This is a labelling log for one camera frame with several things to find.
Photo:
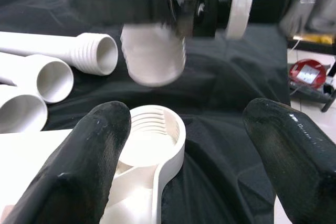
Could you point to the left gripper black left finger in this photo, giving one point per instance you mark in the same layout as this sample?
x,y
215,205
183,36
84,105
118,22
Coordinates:
x,y
78,169

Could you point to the white plastic children table top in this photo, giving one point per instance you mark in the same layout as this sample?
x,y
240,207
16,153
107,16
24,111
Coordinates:
x,y
157,155

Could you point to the yellow packet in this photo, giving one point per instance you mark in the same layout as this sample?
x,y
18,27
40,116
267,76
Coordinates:
x,y
320,40

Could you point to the white plastic table leg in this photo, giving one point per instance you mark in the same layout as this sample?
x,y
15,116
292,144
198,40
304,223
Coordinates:
x,y
155,58
52,45
55,77
21,113

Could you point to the grey fabric bag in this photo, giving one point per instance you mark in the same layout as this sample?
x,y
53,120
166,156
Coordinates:
x,y
315,11

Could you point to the red round device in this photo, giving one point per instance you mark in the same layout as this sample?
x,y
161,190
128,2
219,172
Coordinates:
x,y
308,73

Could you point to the black table cloth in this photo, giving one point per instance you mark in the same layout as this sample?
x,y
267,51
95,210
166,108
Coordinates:
x,y
223,77

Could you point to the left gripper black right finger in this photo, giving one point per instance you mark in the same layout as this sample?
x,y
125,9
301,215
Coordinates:
x,y
296,166

